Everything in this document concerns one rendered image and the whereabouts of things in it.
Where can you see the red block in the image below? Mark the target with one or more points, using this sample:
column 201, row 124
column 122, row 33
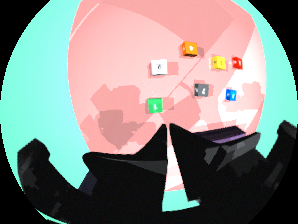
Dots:
column 237, row 63

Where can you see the yellow block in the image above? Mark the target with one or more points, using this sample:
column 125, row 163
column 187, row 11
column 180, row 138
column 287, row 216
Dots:
column 219, row 62

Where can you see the orange block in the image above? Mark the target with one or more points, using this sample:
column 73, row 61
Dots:
column 190, row 49

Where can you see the small green block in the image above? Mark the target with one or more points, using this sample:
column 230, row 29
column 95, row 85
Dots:
column 155, row 105

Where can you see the blue block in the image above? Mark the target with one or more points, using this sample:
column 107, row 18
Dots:
column 230, row 94

